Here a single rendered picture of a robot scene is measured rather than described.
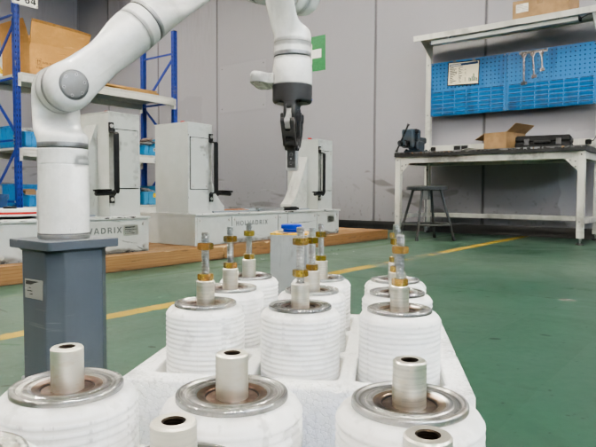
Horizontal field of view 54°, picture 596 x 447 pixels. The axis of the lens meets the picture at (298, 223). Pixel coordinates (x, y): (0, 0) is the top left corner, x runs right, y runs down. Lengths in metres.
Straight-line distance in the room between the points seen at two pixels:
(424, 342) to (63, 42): 5.73
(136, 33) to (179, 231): 2.35
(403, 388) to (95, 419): 0.20
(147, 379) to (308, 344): 0.18
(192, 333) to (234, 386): 0.30
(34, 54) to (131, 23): 4.78
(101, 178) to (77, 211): 1.99
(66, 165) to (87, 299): 0.25
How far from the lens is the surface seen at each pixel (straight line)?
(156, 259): 3.12
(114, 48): 1.21
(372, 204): 6.40
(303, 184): 4.43
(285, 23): 1.11
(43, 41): 6.08
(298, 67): 1.09
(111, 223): 3.03
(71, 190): 1.16
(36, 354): 1.20
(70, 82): 1.16
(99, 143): 3.17
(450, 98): 5.94
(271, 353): 0.69
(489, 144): 5.38
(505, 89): 5.77
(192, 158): 3.45
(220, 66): 8.00
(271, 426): 0.38
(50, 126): 1.20
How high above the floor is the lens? 0.39
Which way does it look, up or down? 3 degrees down
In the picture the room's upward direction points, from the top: straight up
